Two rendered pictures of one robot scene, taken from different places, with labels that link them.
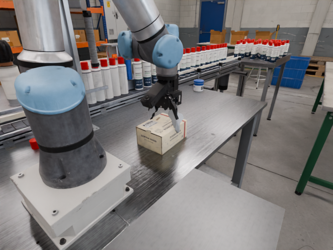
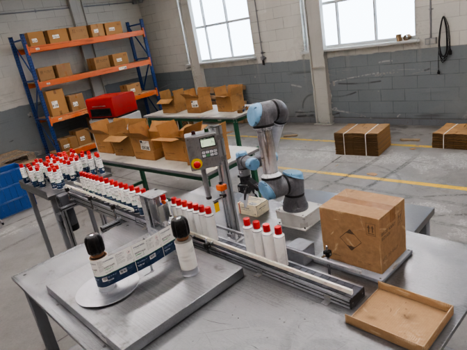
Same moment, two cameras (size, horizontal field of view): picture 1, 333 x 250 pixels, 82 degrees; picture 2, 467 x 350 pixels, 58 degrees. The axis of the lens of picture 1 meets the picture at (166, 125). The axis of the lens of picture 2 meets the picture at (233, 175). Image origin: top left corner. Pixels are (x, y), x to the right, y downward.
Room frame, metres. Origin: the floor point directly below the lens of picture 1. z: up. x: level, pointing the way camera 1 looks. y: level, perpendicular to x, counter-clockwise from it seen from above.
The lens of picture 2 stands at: (0.38, 2.51, 1.96)
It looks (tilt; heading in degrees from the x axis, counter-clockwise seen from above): 19 degrees down; 278
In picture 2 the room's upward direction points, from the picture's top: 10 degrees counter-clockwise
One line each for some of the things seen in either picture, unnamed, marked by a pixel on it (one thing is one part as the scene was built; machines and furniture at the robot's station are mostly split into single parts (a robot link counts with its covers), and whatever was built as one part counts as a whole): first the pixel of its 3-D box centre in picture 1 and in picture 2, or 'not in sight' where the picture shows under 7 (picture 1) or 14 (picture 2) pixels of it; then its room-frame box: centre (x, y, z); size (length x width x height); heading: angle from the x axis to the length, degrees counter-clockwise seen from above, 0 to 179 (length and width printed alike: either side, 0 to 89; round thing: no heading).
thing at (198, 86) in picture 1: (198, 85); not in sight; (1.32, -0.22, 0.86); 0.07 x 0.07 x 0.07
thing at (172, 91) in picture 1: (167, 91); (245, 183); (0.68, 0.00, 1.02); 0.09 x 0.08 x 0.12; 143
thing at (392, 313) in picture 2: not in sight; (398, 314); (0.05, 1.14, 0.85); 0.30 x 0.26 x 0.04; 139
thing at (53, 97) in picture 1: (56, 103); (292, 181); (0.38, 0.23, 1.09); 0.13 x 0.12 x 0.14; 32
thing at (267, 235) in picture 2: not in sight; (269, 243); (0.53, 0.74, 0.98); 0.05 x 0.05 x 0.20
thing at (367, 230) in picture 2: not in sight; (363, 228); (0.08, 0.69, 0.99); 0.30 x 0.24 x 0.27; 140
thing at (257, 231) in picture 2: not in sight; (258, 239); (0.58, 0.69, 0.98); 0.05 x 0.05 x 0.20
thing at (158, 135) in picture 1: (162, 131); (253, 205); (0.65, 0.02, 0.87); 0.16 x 0.12 x 0.07; 143
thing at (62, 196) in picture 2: (223, 75); (66, 212); (2.35, -0.69, 0.71); 0.15 x 0.12 x 0.34; 49
